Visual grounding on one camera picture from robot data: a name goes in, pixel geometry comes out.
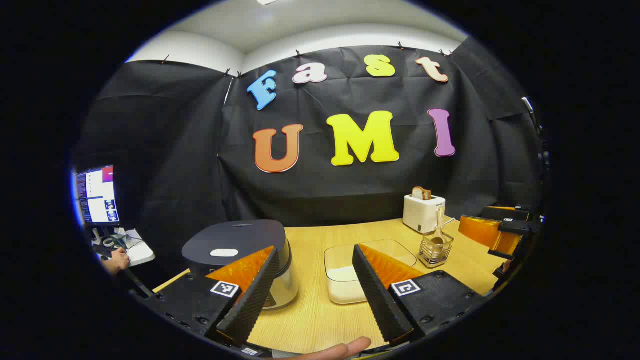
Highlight white toaster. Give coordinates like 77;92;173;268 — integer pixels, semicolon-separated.
402;194;447;234

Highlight wooden spoon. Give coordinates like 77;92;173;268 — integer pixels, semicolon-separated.
429;206;447;256

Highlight black steel rice cooker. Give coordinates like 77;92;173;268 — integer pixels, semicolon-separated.
181;219;300;311

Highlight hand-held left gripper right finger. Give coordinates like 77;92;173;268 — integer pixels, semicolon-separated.
352;243;488;347

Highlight wire metal chopstick holder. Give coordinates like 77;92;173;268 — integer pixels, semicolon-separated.
418;231;455;269

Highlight black backdrop cloth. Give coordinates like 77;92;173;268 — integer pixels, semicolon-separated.
75;45;546;281

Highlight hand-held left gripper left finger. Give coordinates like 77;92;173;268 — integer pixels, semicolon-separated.
142;245;281;347

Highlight white rice heap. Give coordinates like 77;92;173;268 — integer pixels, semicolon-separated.
327;266;371;303

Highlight clear plastic rice container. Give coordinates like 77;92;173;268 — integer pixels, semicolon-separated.
324;239;418;306

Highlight computer monitor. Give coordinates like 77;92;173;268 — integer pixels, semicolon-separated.
75;165;121;227

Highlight white side table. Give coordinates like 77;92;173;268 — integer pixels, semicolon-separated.
92;227;156;298

